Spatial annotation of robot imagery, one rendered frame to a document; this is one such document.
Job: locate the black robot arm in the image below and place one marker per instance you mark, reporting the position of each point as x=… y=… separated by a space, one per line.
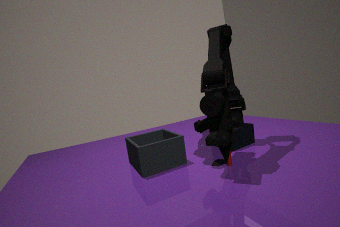
x=221 y=91

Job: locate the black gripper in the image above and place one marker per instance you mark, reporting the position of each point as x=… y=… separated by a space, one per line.
x=225 y=135

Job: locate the dark red peg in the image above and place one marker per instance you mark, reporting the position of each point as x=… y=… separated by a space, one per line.
x=229 y=160

